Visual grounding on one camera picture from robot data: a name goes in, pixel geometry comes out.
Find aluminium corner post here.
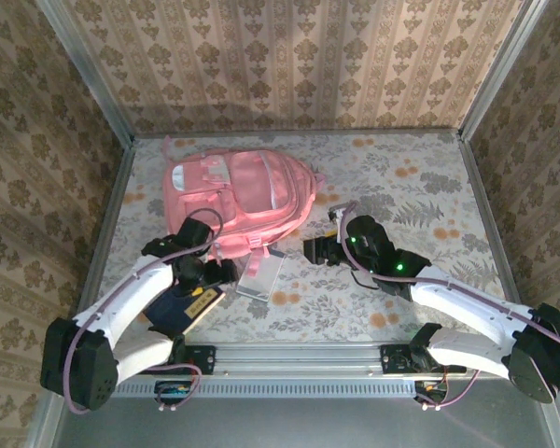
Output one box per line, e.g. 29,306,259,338
456,0,551,141
36,0,137,144

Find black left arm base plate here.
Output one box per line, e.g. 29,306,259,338
133,343,217,375

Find long aluminium frame rail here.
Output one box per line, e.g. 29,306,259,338
50,340,553,377

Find thin aluminium wall rail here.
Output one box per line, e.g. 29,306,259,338
133,124,461,139

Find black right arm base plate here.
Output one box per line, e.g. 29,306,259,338
380,343,467,375

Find floral table cloth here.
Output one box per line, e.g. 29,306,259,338
86,133,520,344

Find pink student backpack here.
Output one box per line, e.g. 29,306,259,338
161,134,328,290

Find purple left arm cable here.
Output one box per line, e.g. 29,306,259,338
64,242,204,416

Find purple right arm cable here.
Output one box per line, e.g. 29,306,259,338
338,200,560,413

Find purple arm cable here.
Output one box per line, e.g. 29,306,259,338
338,200,560,413
64,242,204,416

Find silver grey notebook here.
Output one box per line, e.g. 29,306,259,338
235,246,286,302

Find navy book with yellow label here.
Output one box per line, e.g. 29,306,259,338
142,284,228,335

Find grey slotted cable duct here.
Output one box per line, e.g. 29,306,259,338
66,381,419,399

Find grey metal panel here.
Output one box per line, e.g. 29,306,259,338
25,366,560,448

